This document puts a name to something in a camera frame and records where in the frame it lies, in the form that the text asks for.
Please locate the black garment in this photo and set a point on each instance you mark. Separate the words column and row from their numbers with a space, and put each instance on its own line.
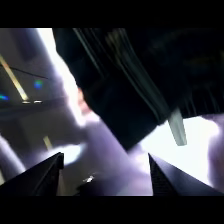
column 133, row 83

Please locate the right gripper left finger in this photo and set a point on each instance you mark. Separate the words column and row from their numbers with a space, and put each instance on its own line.
column 36, row 180

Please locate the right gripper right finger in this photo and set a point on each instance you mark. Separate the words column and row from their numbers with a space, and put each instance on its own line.
column 176, row 183

